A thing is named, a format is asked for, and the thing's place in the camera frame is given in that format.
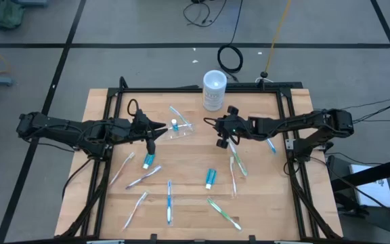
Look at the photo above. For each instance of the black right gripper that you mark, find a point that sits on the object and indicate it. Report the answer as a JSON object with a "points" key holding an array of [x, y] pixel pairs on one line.
{"points": [[232, 110]]}

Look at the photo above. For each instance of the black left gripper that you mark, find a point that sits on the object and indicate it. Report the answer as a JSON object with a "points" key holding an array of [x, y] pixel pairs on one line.
{"points": [[141, 133]]}

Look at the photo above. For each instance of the teal toothpaste tube white cap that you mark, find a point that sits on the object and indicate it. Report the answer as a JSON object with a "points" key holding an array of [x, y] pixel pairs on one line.
{"points": [[174, 126], [211, 176], [148, 160]]}

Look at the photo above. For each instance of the blue clear toothbrush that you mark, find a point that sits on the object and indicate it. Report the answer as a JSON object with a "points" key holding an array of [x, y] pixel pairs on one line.
{"points": [[178, 114], [271, 146]]}

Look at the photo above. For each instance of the green white toothbrush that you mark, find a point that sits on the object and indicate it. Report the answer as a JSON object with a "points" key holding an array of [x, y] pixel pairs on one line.
{"points": [[239, 162], [222, 213]]}

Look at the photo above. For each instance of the orange white toothbrush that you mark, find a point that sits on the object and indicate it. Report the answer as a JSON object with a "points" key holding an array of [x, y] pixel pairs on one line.
{"points": [[232, 176], [123, 166], [135, 209]]}

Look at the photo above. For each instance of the blue white toothbrush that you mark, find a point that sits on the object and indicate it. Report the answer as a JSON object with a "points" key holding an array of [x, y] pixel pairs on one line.
{"points": [[169, 203]]}

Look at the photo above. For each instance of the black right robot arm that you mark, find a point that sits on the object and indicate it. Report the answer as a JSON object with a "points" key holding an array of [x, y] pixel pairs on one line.
{"points": [[300, 122]]}

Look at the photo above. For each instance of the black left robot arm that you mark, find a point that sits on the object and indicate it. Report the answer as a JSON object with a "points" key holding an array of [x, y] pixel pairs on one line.
{"points": [[63, 127]]}

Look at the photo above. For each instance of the clear acrylic organizer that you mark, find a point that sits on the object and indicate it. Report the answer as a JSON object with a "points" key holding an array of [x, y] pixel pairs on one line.
{"points": [[185, 130]]}

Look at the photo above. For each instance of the white wipes canister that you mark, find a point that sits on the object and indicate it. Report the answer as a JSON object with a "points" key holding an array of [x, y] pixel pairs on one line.
{"points": [[214, 91]]}

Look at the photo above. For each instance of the black equipment stand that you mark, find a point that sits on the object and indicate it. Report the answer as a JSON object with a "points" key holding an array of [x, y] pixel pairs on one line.
{"points": [[367, 174]]}

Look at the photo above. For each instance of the white printed box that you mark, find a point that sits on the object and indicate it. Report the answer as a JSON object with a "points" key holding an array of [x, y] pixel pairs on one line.
{"points": [[378, 193]]}

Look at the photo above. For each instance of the blue floor bin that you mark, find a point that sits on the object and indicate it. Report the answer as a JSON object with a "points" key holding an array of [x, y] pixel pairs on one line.
{"points": [[29, 2]]}

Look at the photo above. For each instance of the green cloth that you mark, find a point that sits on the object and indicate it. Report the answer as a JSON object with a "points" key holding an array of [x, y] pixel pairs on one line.
{"points": [[5, 13]]}

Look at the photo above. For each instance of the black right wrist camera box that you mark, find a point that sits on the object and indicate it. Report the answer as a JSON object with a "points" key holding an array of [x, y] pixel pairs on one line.
{"points": [[237, 126]]}

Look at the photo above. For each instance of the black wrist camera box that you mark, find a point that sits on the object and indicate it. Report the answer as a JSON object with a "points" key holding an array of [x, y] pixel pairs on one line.
{"points": [[141, 118], [237, 126]]}

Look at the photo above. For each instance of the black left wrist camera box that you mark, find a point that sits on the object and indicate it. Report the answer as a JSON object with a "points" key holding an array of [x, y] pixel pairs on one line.
{"points": [[141, 118]]}

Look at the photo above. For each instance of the black aluminium rig frame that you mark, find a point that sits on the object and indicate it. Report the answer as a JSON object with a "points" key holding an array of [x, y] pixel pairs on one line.
{"points": [[181, 90]]}

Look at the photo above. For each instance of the silver metal bracket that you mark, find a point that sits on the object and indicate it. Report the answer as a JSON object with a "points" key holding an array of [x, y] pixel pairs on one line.
{"points": [[289, 144]]}

